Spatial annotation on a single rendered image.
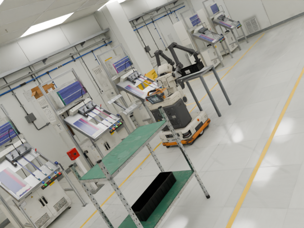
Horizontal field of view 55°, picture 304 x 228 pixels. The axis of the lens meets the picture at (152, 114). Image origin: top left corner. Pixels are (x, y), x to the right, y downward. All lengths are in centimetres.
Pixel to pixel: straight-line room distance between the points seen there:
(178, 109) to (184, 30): 478
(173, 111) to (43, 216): 246
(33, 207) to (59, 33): 436
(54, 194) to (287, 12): 913
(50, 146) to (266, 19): 825
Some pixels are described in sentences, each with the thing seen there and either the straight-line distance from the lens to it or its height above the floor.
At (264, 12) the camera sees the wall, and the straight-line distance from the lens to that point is 1125.
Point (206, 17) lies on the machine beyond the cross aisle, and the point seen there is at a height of 142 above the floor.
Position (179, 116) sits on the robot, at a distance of 439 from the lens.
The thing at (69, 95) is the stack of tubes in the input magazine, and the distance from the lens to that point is 530.
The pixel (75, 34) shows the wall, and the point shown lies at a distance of 781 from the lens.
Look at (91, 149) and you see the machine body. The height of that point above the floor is 54.
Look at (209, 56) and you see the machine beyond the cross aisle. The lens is 880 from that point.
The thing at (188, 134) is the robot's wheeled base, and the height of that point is 18.
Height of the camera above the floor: 170
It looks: 13 degrees down
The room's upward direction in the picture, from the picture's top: 29 degrees counter-clockwise
